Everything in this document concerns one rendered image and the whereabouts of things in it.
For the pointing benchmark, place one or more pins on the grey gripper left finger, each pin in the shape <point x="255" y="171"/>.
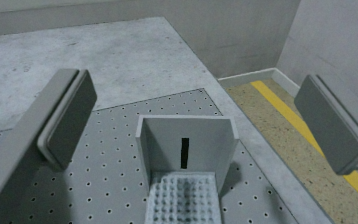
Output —
<point x="46" y="135"/>

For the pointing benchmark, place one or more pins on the grey perforated base plate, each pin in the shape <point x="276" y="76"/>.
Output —
<point x="104" y="183"/>

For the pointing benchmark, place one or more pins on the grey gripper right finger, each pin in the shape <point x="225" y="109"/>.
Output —
<point x="330" y="110"/>

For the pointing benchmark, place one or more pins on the white well plate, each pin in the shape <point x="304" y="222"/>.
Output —
<point x="180" y="188"/>

